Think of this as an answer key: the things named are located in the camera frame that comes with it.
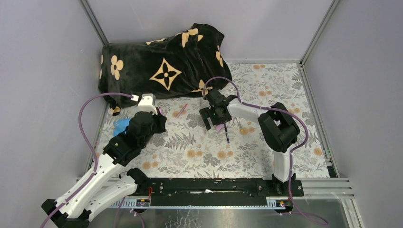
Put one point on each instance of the black floral plush blanket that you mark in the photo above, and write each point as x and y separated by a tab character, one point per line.
187	64

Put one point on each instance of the purple highlighter cap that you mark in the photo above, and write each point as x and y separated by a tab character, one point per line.
220	128

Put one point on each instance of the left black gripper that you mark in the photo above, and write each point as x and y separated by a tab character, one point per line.
161	120

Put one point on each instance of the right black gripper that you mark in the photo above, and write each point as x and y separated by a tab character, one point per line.
206	113

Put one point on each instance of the dark purple pen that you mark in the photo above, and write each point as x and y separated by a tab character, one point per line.
226	133

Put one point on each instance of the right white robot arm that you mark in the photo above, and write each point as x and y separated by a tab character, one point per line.
279	129

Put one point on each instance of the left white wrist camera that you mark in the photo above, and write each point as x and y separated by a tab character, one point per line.
145	103

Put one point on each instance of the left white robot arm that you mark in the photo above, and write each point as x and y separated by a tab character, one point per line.
84	201

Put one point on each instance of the blue cartoon cloth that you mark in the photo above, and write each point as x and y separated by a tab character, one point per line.
120	126

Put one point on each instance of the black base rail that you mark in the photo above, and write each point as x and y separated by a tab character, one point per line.
218	192

